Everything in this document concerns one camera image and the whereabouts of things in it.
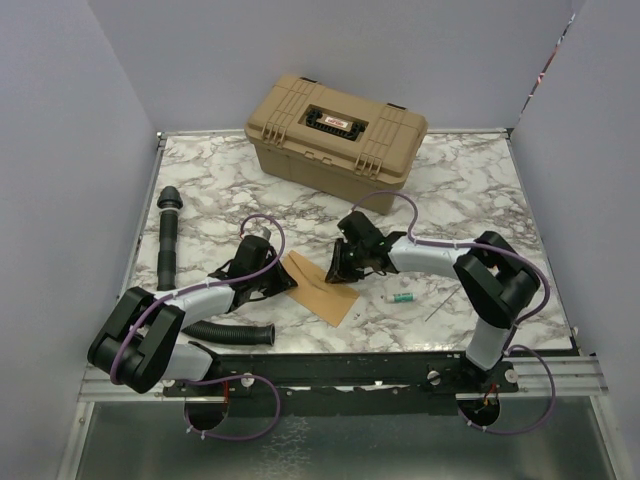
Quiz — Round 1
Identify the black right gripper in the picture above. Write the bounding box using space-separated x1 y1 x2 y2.
325 237 368 284

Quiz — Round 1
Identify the brown kraft envelope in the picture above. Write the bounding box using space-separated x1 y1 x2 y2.
282 250 360 327

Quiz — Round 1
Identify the green white glue stick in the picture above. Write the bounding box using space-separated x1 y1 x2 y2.
385 292 417 304

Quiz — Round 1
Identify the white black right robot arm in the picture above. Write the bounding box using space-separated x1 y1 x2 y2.
325 211 542 391

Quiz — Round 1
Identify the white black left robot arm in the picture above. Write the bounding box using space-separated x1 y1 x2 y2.
87 235 297 395

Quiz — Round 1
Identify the tan plastic toolbox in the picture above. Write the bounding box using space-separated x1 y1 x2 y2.
244 75 428 215

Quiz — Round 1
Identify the black metal base rail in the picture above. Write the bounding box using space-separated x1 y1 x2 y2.
163 351 519 417

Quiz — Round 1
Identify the yellow black handled screwdriver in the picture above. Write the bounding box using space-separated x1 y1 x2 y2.
424 286 461 323

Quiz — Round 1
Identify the black corrugated hose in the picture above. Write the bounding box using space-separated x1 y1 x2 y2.
155 185 277 347

